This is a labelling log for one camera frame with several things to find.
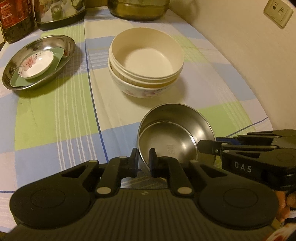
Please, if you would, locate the stainless steel bowl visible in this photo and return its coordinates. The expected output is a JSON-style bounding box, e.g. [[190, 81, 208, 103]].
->
[[137, 103, 216, 175]]

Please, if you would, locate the white floral ceramic bowl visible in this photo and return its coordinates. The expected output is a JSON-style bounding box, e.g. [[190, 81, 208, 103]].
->
[[108, 59, 179, 98]]

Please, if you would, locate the cream plastic bowl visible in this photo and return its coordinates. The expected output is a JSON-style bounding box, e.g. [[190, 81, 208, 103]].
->
[[109, 28, 185, 87]]

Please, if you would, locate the green square plastic plate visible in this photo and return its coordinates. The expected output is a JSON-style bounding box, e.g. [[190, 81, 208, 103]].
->
[[10, 47, 64, 87]]

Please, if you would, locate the small floral saucer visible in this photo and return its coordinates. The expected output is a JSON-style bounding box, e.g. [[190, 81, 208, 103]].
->
[[18, 50, 54, 79]]

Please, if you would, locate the right human hand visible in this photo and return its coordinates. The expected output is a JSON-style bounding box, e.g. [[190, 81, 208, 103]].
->
[[274, 191, 295, 223]]

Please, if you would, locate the plaid tablecloth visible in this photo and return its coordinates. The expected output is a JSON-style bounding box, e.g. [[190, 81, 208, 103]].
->
[[1, 7, 272, 232]]

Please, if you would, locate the stainless steel steamer pot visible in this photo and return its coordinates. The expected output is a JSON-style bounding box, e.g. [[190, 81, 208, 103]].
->
[[107, 0, 170, 21]]

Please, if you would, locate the stainless steel kettle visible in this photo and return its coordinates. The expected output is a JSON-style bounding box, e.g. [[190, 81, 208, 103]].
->
[[33, 0, 86, 31]]

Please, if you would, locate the cooking oil bottle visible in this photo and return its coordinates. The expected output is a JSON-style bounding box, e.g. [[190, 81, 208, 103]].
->
[[1, 0, 35, 44]]

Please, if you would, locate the single wall socket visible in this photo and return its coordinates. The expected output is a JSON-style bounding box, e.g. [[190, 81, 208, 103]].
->
[[263, 0, 293, 29]]

